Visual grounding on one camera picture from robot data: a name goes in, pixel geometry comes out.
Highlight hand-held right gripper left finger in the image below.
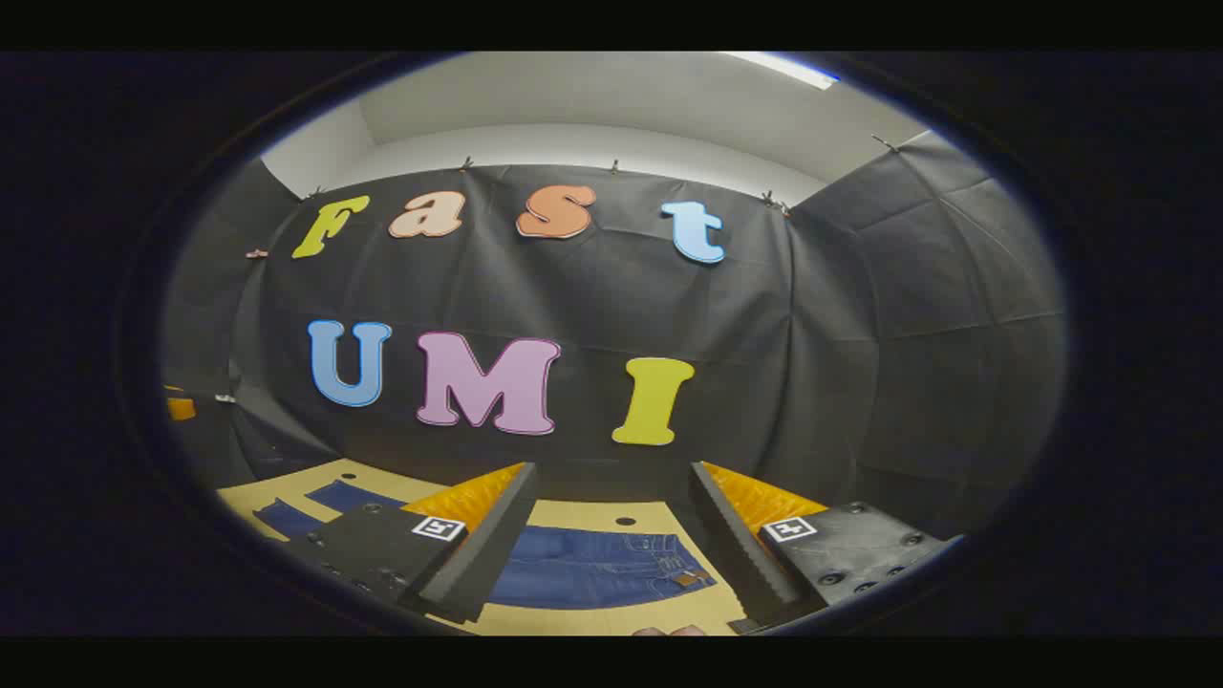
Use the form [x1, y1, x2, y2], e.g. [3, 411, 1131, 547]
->
[284, 462, 539, 625]

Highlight long ceiling light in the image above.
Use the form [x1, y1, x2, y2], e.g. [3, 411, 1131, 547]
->
[724, 52, 842, 91]

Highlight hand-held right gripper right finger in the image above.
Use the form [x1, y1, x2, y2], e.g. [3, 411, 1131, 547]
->
[688, 461, 961, 632]

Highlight blue denim jeans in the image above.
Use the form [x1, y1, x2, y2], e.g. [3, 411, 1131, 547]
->
[253, 481, 718, 611]

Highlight black backdrop cloth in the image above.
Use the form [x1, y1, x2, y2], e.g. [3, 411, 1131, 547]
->
[162, 129, 1066, 536]

